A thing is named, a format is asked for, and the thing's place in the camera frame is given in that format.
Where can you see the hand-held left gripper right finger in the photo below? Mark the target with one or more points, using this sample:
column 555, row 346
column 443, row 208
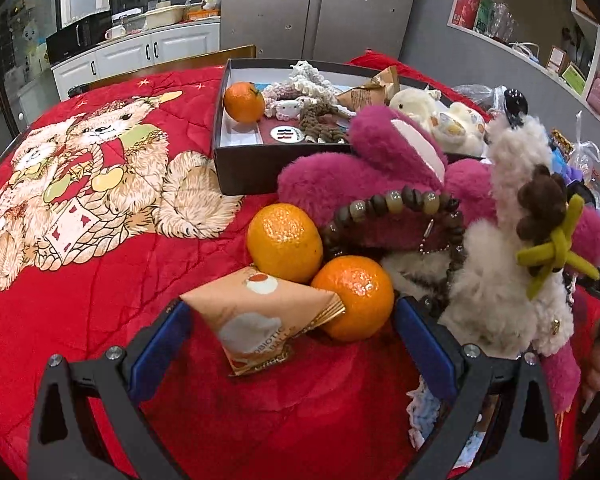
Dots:
column 425, row 355

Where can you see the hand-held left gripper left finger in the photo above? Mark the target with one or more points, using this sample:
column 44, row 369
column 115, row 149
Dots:
column 155, row 360

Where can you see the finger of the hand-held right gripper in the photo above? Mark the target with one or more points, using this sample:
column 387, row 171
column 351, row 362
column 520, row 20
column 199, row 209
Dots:
column 580, row 195

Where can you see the white fluffy antlered plush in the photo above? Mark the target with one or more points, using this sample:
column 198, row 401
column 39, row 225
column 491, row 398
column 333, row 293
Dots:
column 500, row 300

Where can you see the peach triangular snack packet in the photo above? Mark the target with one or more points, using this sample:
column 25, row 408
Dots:
column 240, row 310

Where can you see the black shallow cardboard box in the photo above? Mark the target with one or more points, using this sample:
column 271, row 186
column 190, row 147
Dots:
column 240, row 170

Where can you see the brown triangular snack packet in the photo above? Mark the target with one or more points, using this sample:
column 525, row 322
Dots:
column 365, row 97

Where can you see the mauve crocheted scrunchie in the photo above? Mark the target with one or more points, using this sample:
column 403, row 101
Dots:
column 275, row 92

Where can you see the clear plastic bag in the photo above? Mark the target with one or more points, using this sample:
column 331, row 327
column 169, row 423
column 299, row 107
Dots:
column 585, row 155
column 475, row 96

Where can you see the blue white crocheted item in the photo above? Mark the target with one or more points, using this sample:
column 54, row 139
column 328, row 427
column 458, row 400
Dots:
column 422, row 410

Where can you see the red bear printed blanket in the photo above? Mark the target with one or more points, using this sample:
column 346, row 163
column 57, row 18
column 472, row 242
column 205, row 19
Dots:
column 105, row 285

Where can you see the large orange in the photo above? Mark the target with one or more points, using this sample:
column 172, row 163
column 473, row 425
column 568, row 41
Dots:
column 285, row 242
column 355, row 295

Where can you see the green framed card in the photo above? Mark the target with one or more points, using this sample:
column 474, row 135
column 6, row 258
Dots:
column 573, row 78

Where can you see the cream spotted plush toy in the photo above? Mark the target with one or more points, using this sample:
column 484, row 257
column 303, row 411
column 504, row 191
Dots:
column 415, row 105

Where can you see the clear plastic packaging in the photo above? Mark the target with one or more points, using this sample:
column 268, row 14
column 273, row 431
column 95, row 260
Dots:
column 502, row 22

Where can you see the pink plush bear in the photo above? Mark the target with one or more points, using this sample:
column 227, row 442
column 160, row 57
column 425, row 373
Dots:
column 390, row 145

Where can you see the green box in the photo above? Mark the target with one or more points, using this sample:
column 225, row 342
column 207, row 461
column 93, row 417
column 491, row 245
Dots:
column 485, row 15

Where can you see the round white badge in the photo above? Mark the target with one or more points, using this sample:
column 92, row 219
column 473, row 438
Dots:
column 287, row 134

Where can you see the small orange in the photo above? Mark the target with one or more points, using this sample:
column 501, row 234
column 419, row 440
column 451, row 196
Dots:
column 244, row 103

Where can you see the pink crocheted cat charm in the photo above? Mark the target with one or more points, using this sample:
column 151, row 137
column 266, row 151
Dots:
column 287, row 111

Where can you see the silver double door fridge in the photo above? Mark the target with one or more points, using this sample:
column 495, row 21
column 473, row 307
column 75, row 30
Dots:
column 330, row 10

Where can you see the white kitchen cabinet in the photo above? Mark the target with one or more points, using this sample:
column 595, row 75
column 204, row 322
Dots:
column 180, row 42

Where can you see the white mug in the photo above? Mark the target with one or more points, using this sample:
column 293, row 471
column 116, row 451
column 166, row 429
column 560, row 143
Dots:
column 115, row 33

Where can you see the black microwave oven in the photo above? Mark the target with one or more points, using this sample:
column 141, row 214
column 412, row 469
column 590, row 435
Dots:
column 75, row 37

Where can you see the cream plastic basin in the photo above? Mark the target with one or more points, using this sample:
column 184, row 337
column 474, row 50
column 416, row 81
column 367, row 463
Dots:
column 162, row 17

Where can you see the glass door with stickers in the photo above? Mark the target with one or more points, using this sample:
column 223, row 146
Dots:
column 20, row 35

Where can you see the white wall shelf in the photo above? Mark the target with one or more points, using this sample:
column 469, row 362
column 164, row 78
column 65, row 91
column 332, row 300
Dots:
column 540, row 67

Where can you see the wooden picture frame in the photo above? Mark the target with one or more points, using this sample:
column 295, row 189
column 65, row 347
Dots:
column 557, row 57

